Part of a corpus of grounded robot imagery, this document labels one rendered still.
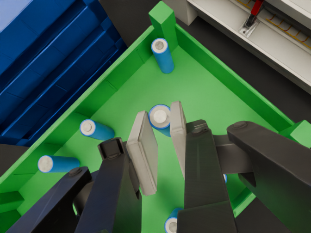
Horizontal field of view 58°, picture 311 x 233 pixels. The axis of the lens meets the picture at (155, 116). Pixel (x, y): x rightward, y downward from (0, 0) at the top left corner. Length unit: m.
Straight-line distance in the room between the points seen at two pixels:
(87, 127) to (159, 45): 0.11
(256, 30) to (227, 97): 0.35
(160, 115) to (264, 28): 0.51
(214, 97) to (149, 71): 0.09
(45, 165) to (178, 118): 0.19
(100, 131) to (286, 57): 0.47
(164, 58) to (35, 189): 0.23
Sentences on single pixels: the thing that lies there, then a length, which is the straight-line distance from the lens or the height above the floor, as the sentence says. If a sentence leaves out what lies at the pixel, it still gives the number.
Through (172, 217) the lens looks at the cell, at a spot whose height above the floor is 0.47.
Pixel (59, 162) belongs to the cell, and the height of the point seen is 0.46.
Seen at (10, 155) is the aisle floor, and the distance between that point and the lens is 0.92.
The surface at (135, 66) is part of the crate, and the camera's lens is 0.36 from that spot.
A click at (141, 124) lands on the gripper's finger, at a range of 0.17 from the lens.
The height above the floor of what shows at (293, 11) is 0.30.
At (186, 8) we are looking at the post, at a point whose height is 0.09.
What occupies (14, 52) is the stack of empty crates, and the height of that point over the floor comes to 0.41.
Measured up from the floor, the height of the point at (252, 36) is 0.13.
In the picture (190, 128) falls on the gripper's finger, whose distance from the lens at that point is 0.16.
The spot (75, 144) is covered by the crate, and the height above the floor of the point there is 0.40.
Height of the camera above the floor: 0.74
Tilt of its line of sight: 76 degrees down
